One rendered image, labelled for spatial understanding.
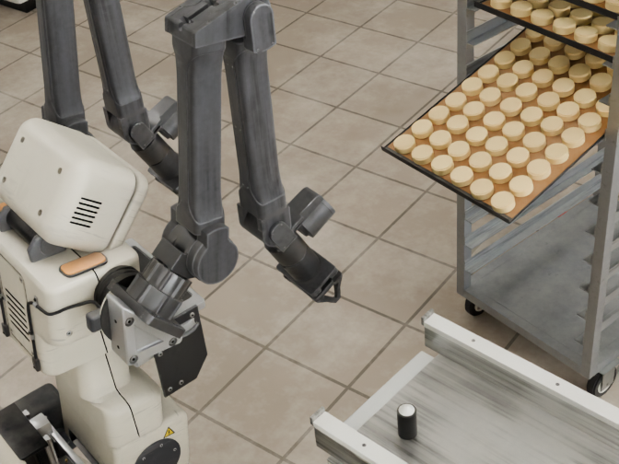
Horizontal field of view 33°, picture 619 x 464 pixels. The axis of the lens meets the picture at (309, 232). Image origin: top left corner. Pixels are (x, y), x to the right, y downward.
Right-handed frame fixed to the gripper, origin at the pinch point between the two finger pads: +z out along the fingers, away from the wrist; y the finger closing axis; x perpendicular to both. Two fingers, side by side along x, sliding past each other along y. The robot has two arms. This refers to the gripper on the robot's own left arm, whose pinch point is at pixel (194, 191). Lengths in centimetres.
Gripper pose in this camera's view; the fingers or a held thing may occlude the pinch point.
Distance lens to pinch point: 215.4
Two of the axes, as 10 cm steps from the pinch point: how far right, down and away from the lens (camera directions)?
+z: 4.3, 5.0, 7.6
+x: -6.4, 7.5, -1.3
